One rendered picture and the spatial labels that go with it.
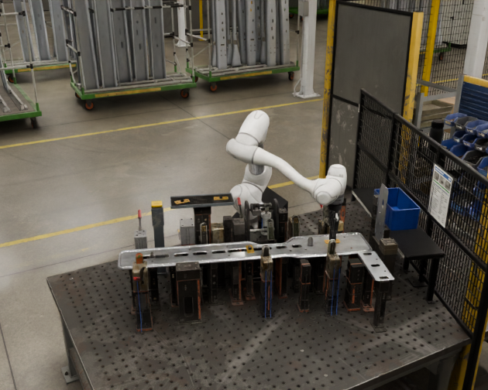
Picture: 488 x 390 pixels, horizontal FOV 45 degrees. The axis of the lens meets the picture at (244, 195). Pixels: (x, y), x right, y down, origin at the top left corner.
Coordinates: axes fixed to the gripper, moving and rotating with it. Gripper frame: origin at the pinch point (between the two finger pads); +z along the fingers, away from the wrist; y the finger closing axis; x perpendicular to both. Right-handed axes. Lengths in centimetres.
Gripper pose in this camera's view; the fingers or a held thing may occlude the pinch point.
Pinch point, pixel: (332, 234)
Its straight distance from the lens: 328.4
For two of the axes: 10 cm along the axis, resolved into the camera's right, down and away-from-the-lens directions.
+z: 0.0, 9.1, 4.1
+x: 9.9, -0.6, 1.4
